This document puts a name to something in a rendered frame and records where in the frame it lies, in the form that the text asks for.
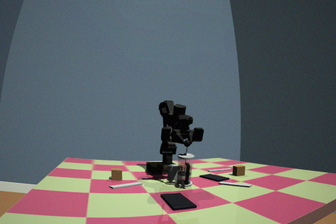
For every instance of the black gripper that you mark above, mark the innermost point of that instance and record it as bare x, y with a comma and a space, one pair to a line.
181, 133

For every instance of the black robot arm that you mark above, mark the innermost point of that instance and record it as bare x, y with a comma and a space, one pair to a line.
172, 114

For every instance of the brown cube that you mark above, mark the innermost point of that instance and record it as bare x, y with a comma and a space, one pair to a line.
116, 174
238, 170

